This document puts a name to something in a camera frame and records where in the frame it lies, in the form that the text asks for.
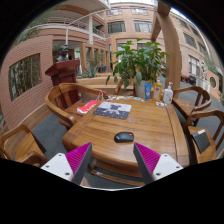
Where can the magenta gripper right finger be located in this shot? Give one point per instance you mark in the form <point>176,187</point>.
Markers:
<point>154,166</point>

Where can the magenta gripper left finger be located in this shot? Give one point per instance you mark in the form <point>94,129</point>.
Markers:
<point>70,166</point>

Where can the black computer mouse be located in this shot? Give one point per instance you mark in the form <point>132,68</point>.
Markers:
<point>124,137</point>

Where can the dark patterned mouse pad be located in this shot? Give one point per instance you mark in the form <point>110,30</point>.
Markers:
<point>113,110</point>

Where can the wooden table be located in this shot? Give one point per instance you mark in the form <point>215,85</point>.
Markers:
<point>158,128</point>

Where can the black item on chair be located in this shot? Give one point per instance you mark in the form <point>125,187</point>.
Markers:
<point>201,140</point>

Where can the red and white box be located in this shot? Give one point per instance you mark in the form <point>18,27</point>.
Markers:
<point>87,107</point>

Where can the wooden armchair near left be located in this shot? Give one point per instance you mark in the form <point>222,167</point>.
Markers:
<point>21,145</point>

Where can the wooden armchair near right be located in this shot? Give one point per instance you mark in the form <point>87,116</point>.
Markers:
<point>211,152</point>

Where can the wooden armchair far left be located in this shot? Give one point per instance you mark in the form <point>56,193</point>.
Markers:
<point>64,99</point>

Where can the white pump dispenser bottle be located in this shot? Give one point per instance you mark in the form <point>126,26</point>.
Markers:
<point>168,94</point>

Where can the yellow bottle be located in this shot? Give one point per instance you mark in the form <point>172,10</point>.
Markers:
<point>157,90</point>

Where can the blue tube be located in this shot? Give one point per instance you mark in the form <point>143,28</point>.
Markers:
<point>148,87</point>

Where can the green potted plant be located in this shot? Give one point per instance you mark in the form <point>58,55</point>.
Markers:
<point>137,65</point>

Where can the dark bust statue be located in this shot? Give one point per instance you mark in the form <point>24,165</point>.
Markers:
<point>63,53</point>

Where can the dark red wooden pedestal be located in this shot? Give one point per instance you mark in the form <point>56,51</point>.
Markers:
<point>63,72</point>

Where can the wooden pillar post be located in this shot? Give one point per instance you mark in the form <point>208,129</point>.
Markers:
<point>163,23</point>

